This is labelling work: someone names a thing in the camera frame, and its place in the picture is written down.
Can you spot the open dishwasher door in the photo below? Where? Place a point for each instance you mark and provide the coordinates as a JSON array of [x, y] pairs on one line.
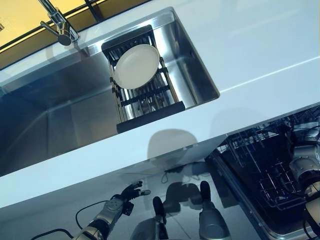
[[240, 200]]

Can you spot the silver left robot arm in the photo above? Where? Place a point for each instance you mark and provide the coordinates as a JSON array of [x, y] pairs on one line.
[[105, 215]]

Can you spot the beige round ceramic plate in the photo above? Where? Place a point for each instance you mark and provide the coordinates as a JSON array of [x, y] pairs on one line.
[[136, 66]]

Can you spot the chrome kitchen faucet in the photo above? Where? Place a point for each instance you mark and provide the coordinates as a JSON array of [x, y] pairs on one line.
[[62, 27]]

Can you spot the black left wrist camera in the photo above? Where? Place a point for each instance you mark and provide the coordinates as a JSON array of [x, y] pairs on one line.
[[128, 208]]

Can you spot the stainless steel kitchen sink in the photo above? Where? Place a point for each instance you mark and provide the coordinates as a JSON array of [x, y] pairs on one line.
[[50, 112]]

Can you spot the dark left robot hand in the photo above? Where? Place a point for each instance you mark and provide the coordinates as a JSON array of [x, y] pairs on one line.
[[127, 196]]

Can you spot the black robot left foot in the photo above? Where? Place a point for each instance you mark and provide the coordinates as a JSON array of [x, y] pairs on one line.
[[158, 206]]

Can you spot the yellow window with dark frame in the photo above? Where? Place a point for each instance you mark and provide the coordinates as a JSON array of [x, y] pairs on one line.
[[22, 27]]

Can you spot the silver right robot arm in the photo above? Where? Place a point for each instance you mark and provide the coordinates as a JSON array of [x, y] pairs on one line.
[[305, 170]]

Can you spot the black sink dish rack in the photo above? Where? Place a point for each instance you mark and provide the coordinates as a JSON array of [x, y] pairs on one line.
[[125, 37]]

